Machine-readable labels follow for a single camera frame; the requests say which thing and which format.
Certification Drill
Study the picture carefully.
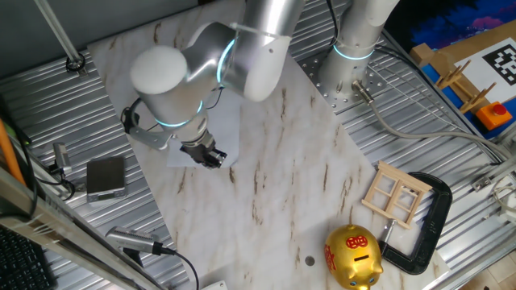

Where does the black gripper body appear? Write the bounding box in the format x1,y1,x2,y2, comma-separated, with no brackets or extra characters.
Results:
180,139,217,164

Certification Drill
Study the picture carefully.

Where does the white paper sheet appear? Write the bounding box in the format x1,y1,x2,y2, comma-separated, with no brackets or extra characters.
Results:
166,89,243,169

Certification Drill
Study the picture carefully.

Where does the small digital scale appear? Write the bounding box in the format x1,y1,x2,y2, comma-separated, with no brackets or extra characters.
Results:
85,155,128,205

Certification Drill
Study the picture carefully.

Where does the gold piggy bank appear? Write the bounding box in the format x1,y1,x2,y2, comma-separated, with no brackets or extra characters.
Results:
323,224,385,290

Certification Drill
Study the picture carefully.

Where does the orange pole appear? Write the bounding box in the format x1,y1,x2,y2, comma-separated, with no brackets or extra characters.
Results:
0,119,27,187

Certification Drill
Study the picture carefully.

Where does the black keyboard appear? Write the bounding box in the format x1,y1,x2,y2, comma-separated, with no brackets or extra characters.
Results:
0,224,56,290

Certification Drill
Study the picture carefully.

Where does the black C-clamp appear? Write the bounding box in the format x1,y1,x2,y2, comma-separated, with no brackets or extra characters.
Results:
377,172,454,276

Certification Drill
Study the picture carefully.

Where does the small wooden block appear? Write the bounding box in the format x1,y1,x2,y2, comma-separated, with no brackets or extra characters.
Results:
410,43,436,68

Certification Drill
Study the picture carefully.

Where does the wooden peg rack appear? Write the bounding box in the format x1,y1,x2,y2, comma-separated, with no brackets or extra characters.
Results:
435,59,498,115

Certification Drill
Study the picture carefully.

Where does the dark blue patterned cloth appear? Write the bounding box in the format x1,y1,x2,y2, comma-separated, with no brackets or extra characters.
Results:
397,0,516,52

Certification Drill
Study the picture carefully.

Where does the orange emergency stop button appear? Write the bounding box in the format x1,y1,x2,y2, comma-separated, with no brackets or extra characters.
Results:
475,101,514,131

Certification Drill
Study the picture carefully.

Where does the printed marker tag sheet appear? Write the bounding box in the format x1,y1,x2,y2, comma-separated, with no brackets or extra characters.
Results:
454,36,516,104

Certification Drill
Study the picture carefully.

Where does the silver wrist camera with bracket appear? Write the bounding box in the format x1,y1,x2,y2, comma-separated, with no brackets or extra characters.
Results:
120,97,175,151

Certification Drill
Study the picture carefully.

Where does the black camera cable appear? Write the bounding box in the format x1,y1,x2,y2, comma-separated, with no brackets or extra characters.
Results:
160,246,201,290

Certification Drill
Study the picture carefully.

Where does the long silver camera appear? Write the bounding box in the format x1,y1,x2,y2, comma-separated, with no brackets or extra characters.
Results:
105,226,164,256

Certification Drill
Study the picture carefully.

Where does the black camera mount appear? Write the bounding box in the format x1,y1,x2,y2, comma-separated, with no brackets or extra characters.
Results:
122,246,145,267

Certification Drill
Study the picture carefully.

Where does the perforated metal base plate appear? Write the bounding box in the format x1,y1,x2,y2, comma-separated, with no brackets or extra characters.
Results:
297,48,389,114

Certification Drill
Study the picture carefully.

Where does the small silver camera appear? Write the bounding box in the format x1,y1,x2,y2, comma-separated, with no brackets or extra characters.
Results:
52,142,73,176

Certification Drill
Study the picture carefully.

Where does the black cable connector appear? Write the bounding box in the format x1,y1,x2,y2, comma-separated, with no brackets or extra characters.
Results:
47,163,77,201

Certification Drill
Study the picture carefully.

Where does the aluminium frame beam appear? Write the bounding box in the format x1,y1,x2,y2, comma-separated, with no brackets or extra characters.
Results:
0,166,164,290

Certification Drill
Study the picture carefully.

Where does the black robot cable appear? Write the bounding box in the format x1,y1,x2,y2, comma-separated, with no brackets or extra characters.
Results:
325,0,340,46

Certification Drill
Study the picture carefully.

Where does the wooden window frame model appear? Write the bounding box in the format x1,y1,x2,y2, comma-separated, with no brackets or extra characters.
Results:
360,160,434,230

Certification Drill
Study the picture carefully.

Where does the thick grey cable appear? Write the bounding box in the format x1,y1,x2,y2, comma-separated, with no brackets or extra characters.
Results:
351,79,510,161

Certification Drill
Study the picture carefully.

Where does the aluminium camera pole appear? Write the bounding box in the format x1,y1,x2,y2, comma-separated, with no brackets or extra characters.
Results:
33,0,87,77

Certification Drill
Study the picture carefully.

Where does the white coiled cable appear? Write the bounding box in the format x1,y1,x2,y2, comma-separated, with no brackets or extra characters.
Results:
490,176,516,225

